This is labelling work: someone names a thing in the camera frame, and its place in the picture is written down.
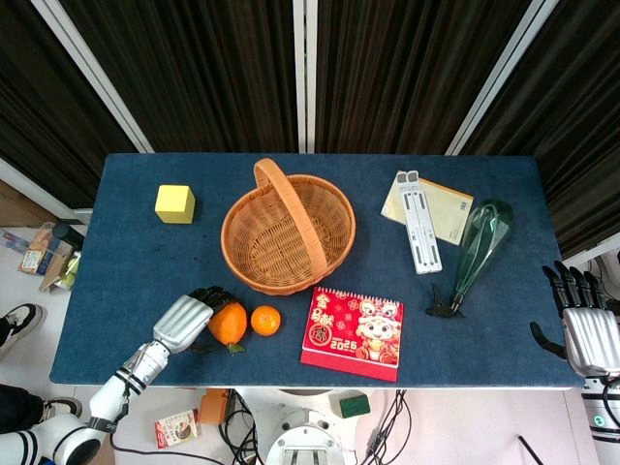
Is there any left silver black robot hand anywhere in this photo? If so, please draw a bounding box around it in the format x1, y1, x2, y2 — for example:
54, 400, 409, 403
152, 286, 239, 355

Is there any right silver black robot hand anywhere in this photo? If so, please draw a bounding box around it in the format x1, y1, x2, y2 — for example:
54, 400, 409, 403
529, 260, 620, 378

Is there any large orange with leaf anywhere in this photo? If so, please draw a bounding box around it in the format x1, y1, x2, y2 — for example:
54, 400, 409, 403
207, 300, 249, 357

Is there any small round orange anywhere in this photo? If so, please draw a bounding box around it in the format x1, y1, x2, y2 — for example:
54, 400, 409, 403
250, 304, 282, 338

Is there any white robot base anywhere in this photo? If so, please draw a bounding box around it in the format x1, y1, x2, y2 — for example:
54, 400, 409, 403
263, 387, 360, 465

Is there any blue table cloth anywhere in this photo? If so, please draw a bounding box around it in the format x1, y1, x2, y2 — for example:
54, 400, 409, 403
49, 152, 588, 392

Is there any orange box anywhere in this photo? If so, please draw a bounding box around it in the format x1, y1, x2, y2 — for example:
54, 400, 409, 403
199, 387, 231, 426

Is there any small printed food box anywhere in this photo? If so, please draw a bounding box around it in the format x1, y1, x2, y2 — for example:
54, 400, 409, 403
154, 409, 202, 450

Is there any yellow cube block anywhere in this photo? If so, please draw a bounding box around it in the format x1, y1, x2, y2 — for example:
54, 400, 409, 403
154, 184, 197, 226

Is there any black rod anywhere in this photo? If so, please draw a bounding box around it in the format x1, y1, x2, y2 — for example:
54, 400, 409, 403
516, 435, 546, 465

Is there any black cylinder bottle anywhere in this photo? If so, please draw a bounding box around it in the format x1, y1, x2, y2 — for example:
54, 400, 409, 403
52, 222, 85, 249

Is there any open carton with goods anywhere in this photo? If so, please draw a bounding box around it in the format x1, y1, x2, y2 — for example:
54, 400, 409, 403
17, 221, 83, 294

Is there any green spray bottle black trigger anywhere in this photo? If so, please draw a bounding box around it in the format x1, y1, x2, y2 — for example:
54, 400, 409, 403
425, 198, 514, 320

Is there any black white sneaker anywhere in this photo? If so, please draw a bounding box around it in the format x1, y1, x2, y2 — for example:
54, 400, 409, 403
0, 302, 45, 360
40, 397, 84, 423

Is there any red 2026 desk calendar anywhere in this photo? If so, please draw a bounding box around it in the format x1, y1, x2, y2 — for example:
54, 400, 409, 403
299, 286, 406, 385

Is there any green block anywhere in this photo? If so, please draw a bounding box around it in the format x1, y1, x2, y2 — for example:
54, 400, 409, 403
338, 393, 372, 419

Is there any beige notebook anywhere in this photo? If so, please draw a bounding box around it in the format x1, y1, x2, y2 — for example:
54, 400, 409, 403
380, 176, 476, 248

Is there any white folding laptop stand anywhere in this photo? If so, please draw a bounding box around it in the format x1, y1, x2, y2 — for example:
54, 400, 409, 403
395, 170, 444, 276

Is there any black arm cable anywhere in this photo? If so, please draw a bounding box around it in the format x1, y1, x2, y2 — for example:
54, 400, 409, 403
108, 377, 135, 440

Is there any black cable bundle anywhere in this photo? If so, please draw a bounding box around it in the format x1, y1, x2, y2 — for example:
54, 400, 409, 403
363, 388, 414, 465
218, 388, 266, 465

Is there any wicker basket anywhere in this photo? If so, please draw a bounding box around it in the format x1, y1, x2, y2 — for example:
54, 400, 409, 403
220, 157, 357, 296

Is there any white partition rail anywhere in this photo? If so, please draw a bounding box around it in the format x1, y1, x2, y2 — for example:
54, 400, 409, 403
0, 157, 94, 225

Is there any white partition post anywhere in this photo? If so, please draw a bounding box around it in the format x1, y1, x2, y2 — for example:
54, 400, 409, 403
30, 0, 156, 155
445, 0, 559, 157
292, 0, 319, 155

